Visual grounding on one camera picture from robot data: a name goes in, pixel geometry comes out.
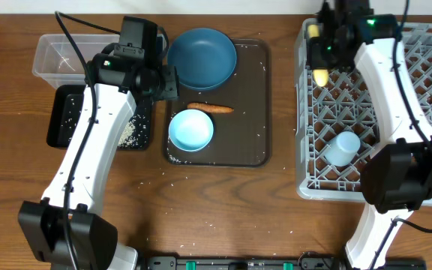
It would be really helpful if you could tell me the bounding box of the light blue plastic cup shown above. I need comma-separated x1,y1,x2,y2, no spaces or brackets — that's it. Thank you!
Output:
324,131,361,167

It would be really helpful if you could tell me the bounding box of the yellow plastic spoon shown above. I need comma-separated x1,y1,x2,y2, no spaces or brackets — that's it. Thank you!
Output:
307,25,329,87

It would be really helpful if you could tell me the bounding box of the black rectangular waste tray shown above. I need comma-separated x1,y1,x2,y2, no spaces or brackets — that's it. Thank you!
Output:
46,85,153,151

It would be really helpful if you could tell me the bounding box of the brown serving tray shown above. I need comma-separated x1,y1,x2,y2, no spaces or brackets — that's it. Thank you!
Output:
163,39,272,167

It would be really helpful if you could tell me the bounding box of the grey dishwasher rack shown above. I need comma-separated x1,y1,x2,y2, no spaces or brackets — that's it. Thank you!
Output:
294,18,432,203

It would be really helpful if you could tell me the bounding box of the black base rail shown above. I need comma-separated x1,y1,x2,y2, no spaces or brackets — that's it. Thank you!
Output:
140,254,428,270

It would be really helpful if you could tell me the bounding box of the light blue bowl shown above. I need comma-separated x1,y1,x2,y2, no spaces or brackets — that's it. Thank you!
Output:
168,109,215,152

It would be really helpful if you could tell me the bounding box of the dark blue plate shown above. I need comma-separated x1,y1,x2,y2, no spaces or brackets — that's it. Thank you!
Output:
167,28,237,91

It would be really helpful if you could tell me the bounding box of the clear plastic waste bin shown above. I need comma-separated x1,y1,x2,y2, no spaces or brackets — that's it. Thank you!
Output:
32,34,119,89

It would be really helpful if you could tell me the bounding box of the orange carrot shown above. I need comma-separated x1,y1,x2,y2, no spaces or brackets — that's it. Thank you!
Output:
187,103,234,114

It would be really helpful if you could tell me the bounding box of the white rice pile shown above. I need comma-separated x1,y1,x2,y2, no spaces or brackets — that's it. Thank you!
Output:
118,121,136,148

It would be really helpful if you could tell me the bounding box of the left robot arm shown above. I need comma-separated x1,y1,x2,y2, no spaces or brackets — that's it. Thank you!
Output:
18,16,179,269

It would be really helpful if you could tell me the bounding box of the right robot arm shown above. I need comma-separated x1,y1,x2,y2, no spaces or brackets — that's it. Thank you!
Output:
307,1,432,269

